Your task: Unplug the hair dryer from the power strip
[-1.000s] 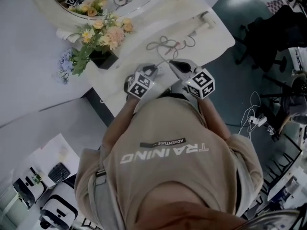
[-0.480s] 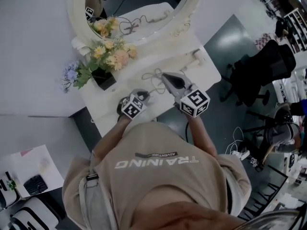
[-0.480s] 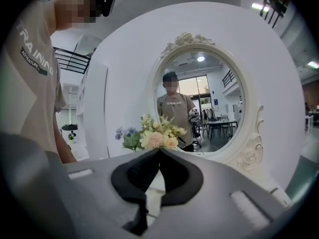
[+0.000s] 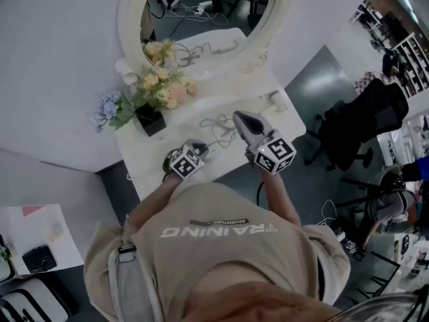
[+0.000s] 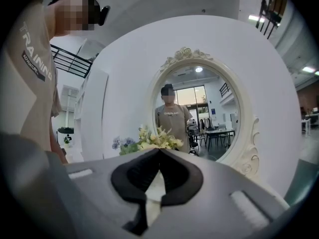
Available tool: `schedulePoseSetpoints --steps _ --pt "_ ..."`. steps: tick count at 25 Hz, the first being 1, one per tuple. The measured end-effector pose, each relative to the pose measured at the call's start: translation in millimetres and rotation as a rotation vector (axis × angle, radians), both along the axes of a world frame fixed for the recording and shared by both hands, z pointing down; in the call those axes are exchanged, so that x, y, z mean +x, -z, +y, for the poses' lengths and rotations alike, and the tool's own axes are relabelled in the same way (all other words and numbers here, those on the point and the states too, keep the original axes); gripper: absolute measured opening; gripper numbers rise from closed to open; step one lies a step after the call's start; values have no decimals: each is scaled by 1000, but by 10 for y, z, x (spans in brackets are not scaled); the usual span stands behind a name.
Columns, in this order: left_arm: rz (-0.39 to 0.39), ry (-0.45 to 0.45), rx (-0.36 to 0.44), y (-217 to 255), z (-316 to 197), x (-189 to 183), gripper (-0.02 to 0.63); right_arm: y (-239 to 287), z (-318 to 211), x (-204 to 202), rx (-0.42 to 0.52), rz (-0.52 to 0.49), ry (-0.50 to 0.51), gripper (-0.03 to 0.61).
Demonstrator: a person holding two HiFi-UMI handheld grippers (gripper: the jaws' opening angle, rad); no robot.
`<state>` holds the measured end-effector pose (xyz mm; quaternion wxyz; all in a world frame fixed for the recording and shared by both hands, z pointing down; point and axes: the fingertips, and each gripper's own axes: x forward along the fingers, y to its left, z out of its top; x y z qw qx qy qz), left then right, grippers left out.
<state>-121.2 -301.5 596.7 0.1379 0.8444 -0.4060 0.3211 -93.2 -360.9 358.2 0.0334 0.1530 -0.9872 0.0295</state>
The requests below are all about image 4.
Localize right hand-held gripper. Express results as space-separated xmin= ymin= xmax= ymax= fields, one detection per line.
xmin=233 ymin=111 xmax=298 ymax=176

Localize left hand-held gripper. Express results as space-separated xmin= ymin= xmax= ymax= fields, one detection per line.
xmin=163 ymin=139 xmax=210 ymax=180

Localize white power strip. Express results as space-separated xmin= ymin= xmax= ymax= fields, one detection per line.
xmin=200 ymin=145 xmax=219 ymax=163

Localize person's right forearm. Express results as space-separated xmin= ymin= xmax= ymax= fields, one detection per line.
xmin=259 ymin=168 xmax=302 ymax=228

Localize person's left forearm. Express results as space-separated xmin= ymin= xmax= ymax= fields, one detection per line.
xmin=129 ymin=171 xmax=184 ymax=229

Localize cream hair dryer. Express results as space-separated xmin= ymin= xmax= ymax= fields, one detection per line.
xmin=260 ymin=91 xmax=290 ymax=115

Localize cream dressing table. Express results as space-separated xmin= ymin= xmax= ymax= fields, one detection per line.
xmin=115 ymin=68 xmax=308 ymax=201

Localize black square vase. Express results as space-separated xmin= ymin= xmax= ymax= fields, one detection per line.
xmin=134 ymin=103 xmax=168 ymax=138

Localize yellow artificial flower bouquet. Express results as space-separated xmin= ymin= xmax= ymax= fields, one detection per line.
xmin=109 ymin=64 xmax=200 ymax=131

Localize blue artificial flowers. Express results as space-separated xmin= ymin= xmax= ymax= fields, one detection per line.
xmin=93 ymin=91 xmax=123 ymax=133

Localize black office chair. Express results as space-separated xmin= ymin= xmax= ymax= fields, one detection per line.
xmin=304 ymin=78 xmax=410 ymax=172

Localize person's beige printed shirt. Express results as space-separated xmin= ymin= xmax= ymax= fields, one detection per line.
xmin=83 ymin=181 xmax=351 ymax=322

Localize oval cream framed mirror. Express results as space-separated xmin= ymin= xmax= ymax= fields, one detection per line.
xmin=116 ymin=0 xmax=296 ymax=82

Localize white storage shelf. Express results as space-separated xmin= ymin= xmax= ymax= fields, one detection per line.
xmin=391 ymin=32 xmax=429 ymax=99

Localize white desk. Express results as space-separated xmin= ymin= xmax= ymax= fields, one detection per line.
xmin=0 ymin=203 xmax=84 ymax=278

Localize pink mat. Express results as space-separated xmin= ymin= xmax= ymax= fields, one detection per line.
xmin=21 ymin=205 xmax=46 ymax=217

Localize black keyboard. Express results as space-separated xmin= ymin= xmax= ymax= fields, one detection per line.
xmin=21 ymin=244 xmax=58 ymax=274

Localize clear eyeglasses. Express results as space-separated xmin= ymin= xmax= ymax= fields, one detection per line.
xmin=330 ymin=288 xmax=429 ymax=322

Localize white and black machine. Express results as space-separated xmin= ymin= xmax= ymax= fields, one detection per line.
xmin=0 ymin=262 xmax=16 ymax=283
xmin=0 ymin=276 xmax=73 ymax=322

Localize cable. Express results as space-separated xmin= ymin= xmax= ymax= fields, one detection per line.
xmin=200 ymin=113 xmax=242 ymax=149

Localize grey shoulder strap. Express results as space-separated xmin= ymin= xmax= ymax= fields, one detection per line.
xmin=107 ymin=215 xmax=158 ymax=322
xmin=314 ymin=253 xmax=331 ymax=303

